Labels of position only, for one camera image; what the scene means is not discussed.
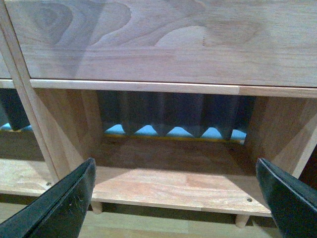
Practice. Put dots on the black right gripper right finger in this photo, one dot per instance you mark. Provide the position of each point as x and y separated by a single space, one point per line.
293 204

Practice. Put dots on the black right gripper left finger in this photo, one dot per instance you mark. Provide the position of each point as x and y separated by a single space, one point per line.
57 213

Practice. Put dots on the dark pleated curtain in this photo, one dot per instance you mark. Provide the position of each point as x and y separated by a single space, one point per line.
175 114

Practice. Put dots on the wooden bookshelf unit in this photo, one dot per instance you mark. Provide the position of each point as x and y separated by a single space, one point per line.
201 174

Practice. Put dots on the right lower wooden drawer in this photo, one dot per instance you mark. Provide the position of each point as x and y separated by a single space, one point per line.
245 42

